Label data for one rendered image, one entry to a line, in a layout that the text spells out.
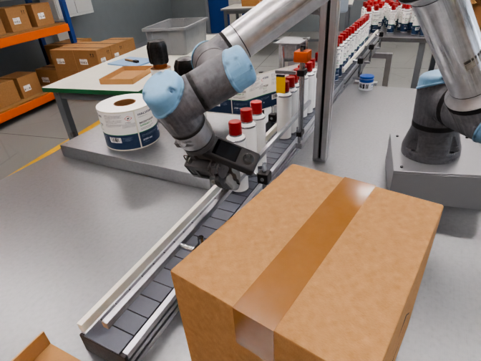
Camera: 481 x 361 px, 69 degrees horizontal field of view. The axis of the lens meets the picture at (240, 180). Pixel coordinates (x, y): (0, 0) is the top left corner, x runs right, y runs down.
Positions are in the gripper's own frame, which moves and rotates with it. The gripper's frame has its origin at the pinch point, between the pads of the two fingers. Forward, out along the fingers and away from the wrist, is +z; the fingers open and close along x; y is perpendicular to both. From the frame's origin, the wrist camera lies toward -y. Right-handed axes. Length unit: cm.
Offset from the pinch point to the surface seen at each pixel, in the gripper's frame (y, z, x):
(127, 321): 5.1, -12.8, 36.4
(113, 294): 9.3, -14.7, 32.9
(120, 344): 3.1, -14.8, 39.9
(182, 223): 8.9, -3.3, 13.3
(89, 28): 500, 214, -357
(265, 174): -5.0, 2.0, -5.1
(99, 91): 146, 53, -75
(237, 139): 2.7, -3.6, -11.1
